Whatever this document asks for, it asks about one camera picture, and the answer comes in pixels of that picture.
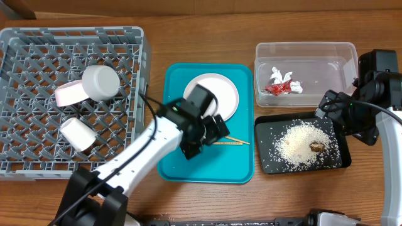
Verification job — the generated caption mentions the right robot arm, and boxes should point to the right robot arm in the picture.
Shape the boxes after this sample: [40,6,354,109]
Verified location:
[315,71,401,225]

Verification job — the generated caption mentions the grey dishwasher rack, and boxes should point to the grey dishwasher rack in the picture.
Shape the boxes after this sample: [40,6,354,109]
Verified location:
[1,26,151,181]

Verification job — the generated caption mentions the white rice pile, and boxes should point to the white rice pile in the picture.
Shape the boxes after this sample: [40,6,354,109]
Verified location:
[260,119,342,172]

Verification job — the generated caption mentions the white tissue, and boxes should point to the white tissue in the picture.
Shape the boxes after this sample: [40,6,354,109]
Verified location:
[268,67,303,95]

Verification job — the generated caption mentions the pink round plate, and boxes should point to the pink round plate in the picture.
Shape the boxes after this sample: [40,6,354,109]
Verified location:
[183,73,239,121]

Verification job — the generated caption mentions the wooden chopstick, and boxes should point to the wooden chopstick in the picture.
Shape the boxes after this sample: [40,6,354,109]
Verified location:
[225,136,250,145]
[212,142,243,146]

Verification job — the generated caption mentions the black rail at table edge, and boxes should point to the black rail at table edge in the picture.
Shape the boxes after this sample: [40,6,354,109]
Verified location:
[131,208,371,226]

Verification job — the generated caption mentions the red foil sauce packet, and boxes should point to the red foil sauce packet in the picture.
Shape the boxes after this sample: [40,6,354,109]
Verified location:
[265,80,292,96]

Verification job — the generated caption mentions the dark food scrap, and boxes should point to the dark food scrap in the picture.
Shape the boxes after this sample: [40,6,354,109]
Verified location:
[309,141,326,153]

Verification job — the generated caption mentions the pink plastic bowl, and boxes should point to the pink plastic bowl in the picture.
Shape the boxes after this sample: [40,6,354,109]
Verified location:
[55,80,89,107]

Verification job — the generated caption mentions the white paper cup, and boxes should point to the white paper cup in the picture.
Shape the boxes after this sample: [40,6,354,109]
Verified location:
[60,117,97,151]

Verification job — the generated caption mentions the teal plastic tray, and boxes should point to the teal plastic tray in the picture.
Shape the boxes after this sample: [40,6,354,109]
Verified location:
[157,63,254,184]

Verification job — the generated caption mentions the black plastic tray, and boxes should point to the black plastic tray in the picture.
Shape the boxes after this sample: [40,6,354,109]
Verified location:
[253,109,352,175]

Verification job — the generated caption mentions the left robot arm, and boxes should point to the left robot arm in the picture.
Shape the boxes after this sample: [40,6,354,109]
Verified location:
[51,97,229,225]

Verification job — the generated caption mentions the grey bowl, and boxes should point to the grey bowl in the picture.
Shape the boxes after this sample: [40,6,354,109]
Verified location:
[82,65,121,102]

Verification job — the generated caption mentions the clear plastic bin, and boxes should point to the clear plastic bin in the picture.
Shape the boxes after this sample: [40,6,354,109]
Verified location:
[254,41,357,107]

